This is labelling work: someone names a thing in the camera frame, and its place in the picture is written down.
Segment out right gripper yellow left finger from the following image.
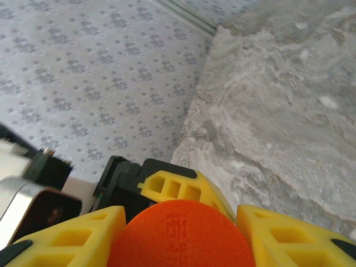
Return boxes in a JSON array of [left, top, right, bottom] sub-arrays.
[[0, 205, 127, 267]]

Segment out aluminium corner post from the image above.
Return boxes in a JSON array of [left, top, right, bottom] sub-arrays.
[[147, 0, 220, 36]]

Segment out orange bottle cap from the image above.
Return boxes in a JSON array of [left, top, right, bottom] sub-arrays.
[[107, 199, 255, 267]]

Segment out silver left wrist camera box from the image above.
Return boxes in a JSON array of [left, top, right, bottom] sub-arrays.
[[0, 139, 83, 245]]

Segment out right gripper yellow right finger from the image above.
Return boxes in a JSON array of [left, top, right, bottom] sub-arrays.
[[236, 204, 356, 267]]

